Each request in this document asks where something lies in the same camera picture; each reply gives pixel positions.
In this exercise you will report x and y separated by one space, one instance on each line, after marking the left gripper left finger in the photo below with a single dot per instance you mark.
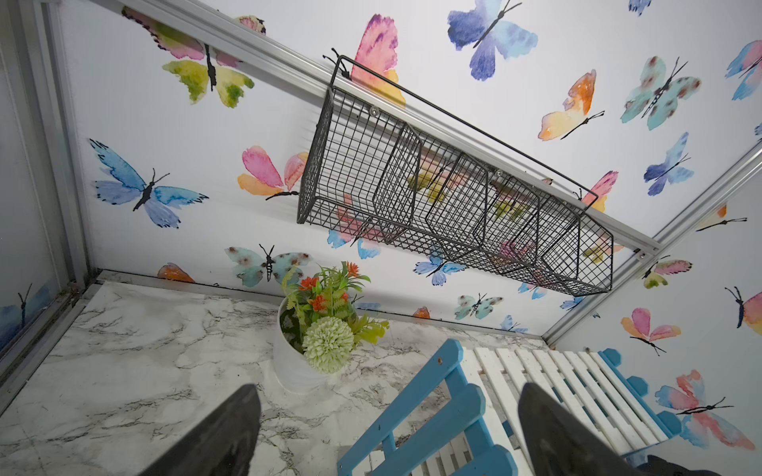
223 443

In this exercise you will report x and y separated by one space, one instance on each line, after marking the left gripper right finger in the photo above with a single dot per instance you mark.
559 444

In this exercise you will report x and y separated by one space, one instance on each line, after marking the blue white slatted shelf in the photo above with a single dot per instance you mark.
464 401

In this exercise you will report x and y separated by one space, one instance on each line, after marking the red green flower pot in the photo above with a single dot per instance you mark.
320 327

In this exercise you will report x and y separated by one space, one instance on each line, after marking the black wire wall basket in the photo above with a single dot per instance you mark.
373 175

